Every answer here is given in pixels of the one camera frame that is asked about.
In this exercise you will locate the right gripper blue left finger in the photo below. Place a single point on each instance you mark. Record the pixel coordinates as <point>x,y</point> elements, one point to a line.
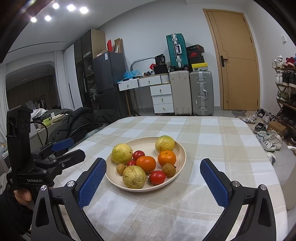
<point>88,182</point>

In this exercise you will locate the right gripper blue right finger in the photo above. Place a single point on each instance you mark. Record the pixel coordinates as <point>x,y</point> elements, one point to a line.
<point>217,181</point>

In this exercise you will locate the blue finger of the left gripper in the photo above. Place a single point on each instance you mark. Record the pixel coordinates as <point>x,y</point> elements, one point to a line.
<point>64,144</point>
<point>67,160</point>

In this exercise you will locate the brown longan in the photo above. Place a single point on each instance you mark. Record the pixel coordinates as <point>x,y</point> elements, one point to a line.
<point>120,168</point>
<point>169,170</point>

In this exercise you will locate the wrinkled yellow guava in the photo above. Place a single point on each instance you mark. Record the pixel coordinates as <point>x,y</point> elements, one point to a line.
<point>134,177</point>

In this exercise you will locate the round red tomato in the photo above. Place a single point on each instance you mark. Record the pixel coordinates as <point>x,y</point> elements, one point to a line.
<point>138,154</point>

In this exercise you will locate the orange mandarin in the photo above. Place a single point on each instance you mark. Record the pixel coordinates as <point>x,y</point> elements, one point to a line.
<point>167,156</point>
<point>147,163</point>

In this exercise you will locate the oval red tomato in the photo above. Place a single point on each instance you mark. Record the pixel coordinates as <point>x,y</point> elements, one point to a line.
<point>157,177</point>

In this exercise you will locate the large yellow-green guava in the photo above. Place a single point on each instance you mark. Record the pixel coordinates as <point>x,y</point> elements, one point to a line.
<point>165,143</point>

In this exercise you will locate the small red tomato with stem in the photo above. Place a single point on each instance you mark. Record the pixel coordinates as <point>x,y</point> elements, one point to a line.
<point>131,163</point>

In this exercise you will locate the left hand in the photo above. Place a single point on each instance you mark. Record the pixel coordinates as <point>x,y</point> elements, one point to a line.
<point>24,197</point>

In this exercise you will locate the black jacket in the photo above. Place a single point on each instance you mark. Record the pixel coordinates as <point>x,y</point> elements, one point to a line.
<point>77,124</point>

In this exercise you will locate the checked beige tablecloth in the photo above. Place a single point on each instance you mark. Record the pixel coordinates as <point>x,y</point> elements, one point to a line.
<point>185,209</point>

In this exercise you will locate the dark grey refrigerator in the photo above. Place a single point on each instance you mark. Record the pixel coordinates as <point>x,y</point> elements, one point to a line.
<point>109,69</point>

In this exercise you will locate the blue plastic bag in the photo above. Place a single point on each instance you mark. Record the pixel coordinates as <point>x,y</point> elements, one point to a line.
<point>132,74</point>

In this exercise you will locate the silver aluminium suitcase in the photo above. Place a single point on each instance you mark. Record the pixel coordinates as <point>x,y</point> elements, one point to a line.
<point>202,93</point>

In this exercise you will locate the beige suitcase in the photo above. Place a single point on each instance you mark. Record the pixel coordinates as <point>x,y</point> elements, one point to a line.
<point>181,92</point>

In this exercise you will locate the white drawer desk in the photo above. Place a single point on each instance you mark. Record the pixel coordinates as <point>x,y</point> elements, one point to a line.
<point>152,93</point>

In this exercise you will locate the stack of shoe boxes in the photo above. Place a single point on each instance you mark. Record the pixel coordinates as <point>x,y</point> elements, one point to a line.
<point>196,58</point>

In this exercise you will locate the wooden shoe rack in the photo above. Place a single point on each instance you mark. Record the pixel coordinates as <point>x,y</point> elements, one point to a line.
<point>285,83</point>

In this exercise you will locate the wooden door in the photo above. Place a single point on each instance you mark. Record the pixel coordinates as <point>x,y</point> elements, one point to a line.
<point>236,59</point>

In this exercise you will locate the black box on desk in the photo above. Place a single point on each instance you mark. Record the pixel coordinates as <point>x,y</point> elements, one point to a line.
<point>160,65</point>

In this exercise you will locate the teal suitcase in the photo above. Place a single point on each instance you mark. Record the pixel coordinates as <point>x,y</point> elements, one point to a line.
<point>177,51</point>

